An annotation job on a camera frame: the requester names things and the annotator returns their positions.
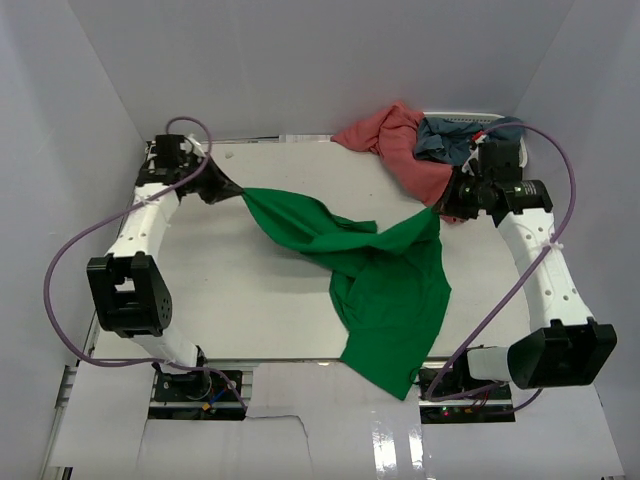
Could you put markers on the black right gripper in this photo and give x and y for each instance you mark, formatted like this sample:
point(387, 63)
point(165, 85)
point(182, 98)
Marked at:
point(447, 204)

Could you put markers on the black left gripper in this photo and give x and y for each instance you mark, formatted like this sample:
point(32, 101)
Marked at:
point(224, 187)

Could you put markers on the green t shirt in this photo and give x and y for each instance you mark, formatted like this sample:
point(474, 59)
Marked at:
point(388, 288)

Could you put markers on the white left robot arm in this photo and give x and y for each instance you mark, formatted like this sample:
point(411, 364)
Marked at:
point(130, 295)

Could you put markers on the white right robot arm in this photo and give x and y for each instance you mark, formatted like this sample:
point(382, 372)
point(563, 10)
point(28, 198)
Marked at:
point(566, 346)

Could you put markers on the dark blue t shirt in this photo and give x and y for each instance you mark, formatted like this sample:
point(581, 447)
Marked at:
point(445, 142)

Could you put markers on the salmon pink t shirt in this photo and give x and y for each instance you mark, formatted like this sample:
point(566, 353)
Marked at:
point(391, 134)

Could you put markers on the white plastic laundry basket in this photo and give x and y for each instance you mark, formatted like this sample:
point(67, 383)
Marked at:
point(490, 125)

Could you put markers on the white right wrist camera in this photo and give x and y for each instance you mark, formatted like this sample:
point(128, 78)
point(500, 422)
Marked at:
point(472, 165)

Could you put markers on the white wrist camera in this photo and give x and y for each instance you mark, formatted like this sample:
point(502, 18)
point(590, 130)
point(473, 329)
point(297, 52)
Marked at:
point(472, 165)
point(196, 147)

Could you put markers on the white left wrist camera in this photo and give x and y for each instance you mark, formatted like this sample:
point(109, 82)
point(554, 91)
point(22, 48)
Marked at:
point(196, 147)

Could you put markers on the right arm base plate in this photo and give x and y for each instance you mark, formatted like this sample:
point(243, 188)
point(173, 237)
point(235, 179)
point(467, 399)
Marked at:
point(487, 407)

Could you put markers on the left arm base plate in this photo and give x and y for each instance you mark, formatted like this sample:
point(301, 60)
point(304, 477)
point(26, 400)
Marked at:
point(196, 397)

